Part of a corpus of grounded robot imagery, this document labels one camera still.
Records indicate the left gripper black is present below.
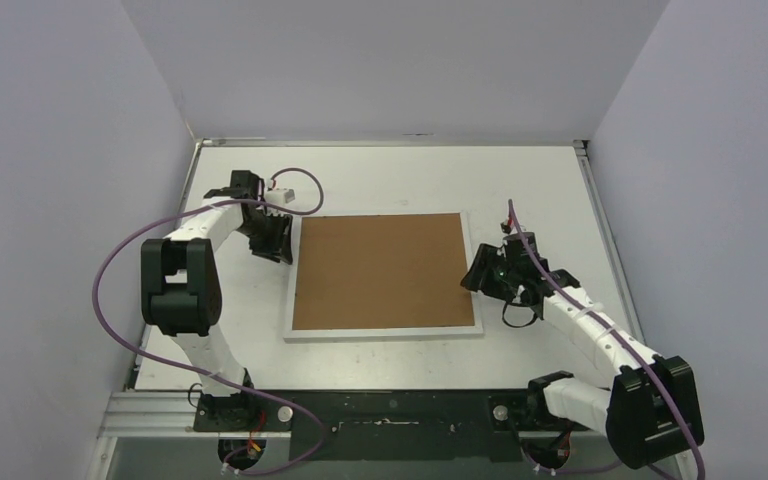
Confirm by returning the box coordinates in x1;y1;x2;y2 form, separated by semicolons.
237;211;292;265

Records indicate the white brown backing board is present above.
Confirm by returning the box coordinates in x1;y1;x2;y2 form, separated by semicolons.
291;213;477;333

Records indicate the white picture frame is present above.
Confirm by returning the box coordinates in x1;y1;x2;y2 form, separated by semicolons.
283;210;485;343

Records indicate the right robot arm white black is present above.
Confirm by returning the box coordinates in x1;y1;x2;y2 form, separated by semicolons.
461;232;705;469

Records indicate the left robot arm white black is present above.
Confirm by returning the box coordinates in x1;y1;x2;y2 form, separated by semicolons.
140;170;295;431

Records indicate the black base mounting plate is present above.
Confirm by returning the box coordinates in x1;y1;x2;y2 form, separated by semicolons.
192;389;583;467

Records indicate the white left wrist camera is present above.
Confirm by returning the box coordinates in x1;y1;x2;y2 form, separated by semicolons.
263;188;296;207

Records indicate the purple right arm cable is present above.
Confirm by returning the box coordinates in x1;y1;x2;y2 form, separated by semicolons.
507;198;707;480

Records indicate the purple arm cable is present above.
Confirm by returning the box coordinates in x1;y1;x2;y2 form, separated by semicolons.
91;166;327;478
507;198;707;480

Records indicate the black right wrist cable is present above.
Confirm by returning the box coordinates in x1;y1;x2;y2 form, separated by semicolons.
500;299;540;330

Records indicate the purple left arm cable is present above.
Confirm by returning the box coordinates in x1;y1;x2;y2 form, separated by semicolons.
91;166;327;478

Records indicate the aluminium front rail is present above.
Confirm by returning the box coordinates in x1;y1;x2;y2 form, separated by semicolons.
101;389;570;439

